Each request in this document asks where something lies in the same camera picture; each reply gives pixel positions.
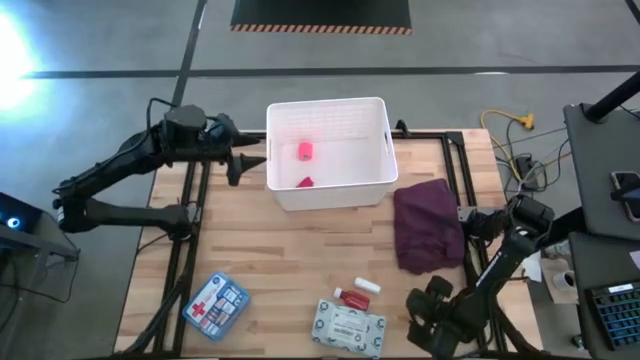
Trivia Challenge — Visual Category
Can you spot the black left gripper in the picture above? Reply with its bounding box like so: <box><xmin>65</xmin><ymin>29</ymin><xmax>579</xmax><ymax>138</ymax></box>
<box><xmin>202</xmin><ymin>113</ymin><xmax>267</xmax><ymax>187</ymax></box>

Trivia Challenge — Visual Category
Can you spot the blue first aid kit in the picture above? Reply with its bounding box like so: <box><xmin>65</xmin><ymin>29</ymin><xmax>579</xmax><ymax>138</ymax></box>
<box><xmin>181</xmin><ymin>271</ymin><xmax>252</xmax><ymax>342</ymax></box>

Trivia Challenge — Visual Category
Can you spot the gray desk top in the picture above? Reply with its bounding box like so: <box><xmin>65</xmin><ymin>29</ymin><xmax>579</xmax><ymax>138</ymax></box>
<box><xmin>563</xmin><ymin>102</ymin><xmax>640</xmax><ymax>242</ymax></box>

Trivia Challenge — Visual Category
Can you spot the white paper sheet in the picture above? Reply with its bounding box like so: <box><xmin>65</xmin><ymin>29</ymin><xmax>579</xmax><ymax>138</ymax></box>
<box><xmin>519</xmin><ymin>249</ymin><xmax>544</xmax><ymax>284</ymax></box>

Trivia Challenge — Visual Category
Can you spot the black device with blue light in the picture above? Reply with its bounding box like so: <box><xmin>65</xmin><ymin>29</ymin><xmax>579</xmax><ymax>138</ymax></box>
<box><xmin>0</xmin><ymin>192</ymin><xmax>44</xmax><ymax>246</ymax></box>

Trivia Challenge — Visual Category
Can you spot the white cup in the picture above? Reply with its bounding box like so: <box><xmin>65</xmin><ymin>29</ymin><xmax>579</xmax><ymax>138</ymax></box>
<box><xmin>552</xmin><ymin>269</ymin><xmax>577</xmax><ymax>293</ymax></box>

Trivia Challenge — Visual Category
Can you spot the red bottle with white cap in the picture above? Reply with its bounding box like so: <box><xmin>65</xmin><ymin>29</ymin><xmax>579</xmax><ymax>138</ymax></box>
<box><xmin>333</xmin><ymin>286</ymin><xmax>372</xmax><ymax>312</ymax></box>

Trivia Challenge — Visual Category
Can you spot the white perforated plastic basket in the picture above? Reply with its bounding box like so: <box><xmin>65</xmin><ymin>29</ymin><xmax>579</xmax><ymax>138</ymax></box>
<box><xmin>265</xmin><ymin>96</ymin><xmax>400</xmax><ymax>212</ymax></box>

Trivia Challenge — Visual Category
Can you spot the black stand leg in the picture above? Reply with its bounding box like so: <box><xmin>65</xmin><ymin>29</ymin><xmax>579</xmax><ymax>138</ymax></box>
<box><xmin>539</xmin><ymin>207</ymin><xmax>587</xmax><ymax>251</ymax></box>

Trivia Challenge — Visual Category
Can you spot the left arm's black cable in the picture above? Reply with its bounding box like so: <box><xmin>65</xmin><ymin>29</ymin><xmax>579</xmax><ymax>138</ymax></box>
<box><xmin>145</xmin><ymin>97</ymin><xmax>177</xmax><ymax>136</ymax></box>

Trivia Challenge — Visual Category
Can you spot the maroon cloth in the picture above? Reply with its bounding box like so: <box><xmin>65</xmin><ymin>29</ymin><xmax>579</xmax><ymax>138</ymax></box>
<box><xmin>392</xmin><ymin>177</ymin><xmax>467</xmax><ymax>276</ymax></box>

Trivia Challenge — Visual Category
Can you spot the gray mounting plate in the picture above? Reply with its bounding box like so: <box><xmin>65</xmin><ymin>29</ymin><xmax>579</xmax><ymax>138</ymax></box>
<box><xmin>455</xmin><ymin>205</ymin><xmax>484</xmax><ymax>225</ymax></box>

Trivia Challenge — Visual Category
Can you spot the white tube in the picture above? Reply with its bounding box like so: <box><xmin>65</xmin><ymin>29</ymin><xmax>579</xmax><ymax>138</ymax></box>
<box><xmin>353</xmin><ymin>277</ymin><xmax>382</xmax><ymax>295</ymax></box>

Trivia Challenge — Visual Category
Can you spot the black power strip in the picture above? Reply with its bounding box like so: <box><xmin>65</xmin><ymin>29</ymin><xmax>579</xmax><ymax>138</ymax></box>
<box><xmin>514</xmin><ymin>153</ymin><xmax>535</xmax><ymax>191</ymax></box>

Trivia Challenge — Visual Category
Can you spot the black mat with hazard stripe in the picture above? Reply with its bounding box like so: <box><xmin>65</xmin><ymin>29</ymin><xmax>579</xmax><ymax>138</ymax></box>
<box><xmin>230</xmin><ymin>0</ymin><xmax>414</xmax><ymax>36</ymax></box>

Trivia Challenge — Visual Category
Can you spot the black keyboard with blue lights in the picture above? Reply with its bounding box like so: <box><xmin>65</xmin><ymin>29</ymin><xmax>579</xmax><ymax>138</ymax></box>
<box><xmin>584</xmin><ymin>281</ymin><xmax>640</xmax><ymax>352</ymax></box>

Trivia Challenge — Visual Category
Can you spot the white packet with blue print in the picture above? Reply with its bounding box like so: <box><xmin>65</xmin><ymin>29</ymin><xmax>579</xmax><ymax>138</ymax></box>
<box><xmin>310</xmin><ymin>298</ymin><xmax>388</xmax><ymax>359</ymax></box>

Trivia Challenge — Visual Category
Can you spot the black pole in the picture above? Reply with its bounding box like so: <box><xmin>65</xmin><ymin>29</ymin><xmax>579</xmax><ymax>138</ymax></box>
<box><xmin>583</xmin><ymin>69</ymin><xmax>640</xmax><ymax>124</ymax></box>

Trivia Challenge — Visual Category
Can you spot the gray equipment stand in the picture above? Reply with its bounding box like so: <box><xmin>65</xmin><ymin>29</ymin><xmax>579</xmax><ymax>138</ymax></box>
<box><xmin>0</xmin><ymin>209</ymin><xmax>81</xmax><ymax>360</ymax></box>

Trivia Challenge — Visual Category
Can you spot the yellow extension cord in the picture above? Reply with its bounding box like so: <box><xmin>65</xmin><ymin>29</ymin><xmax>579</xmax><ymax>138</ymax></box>
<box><xmin>479</xmin><ymin>108</ymin><xmax>536</xmax><ymax>184</ymax></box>

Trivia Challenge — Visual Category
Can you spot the dark desk with keyboard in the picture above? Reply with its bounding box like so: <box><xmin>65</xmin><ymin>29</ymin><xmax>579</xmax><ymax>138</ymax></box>
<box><xmin>568</xmin><ymin>231</ymin><xmax>640</xmax><ymax>360</ymax></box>

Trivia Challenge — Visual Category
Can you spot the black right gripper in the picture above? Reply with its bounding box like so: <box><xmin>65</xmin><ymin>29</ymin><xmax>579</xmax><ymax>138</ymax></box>
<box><xmin>405</xmin><ymin>275</ymin><xmax>469</xmax><ymax>359</ymax></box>

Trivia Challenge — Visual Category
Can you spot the brown paper sheet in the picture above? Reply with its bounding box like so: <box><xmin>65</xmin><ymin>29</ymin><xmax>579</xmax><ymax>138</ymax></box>
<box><xmin>539</xmin><ymin>257</ymin><xmax>580</xmax><ymax>306</ymax></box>

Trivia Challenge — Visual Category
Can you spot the black table frame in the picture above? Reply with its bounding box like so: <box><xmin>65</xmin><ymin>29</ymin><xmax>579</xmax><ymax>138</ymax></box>
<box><xmin>117</xmin><ymin>119</ymin><xmax>544</xmax><ymax>360</ymax></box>

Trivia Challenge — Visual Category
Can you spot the smartphone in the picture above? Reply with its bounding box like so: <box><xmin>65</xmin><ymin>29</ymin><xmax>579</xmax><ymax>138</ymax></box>
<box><xmin>609</xmin><ymin>170</ymin><xmax>640</xmax><ymax>223</ymax></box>

